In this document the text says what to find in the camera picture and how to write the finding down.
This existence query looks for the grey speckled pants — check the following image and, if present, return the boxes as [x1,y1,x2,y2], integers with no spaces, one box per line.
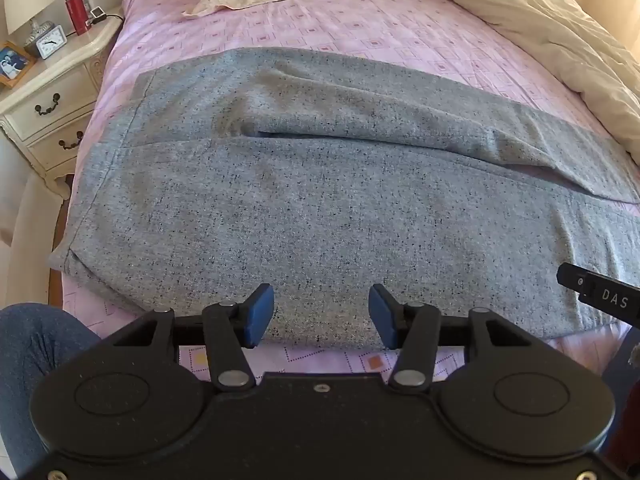
[46,47,640,348]

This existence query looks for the white alarm clock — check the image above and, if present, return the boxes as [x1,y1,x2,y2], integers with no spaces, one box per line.
[35,25,68,60]

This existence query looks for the cream wooden nightstand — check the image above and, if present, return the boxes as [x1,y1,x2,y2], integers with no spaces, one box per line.
[0,7,123,198]

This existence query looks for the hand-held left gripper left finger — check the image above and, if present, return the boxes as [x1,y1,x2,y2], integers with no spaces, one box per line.
[114,283,276,392]

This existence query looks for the red travel tumbler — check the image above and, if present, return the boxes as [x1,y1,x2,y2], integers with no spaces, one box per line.
[62,0,93,37]

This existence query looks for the wooden photo frame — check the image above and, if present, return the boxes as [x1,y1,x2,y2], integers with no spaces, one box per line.
[0,41,38,90]

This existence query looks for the pink patterned bedsheet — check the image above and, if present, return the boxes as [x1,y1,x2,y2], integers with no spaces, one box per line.
[47,0,640,383]

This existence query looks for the cream duvet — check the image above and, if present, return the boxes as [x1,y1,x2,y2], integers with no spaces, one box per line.
[412,0,640,161]

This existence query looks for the person's leg in blue jeans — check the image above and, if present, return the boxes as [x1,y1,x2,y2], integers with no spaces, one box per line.
[0,304,101,478]

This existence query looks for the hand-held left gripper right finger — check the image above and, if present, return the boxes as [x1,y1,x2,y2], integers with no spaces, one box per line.
[368,284,531,393]

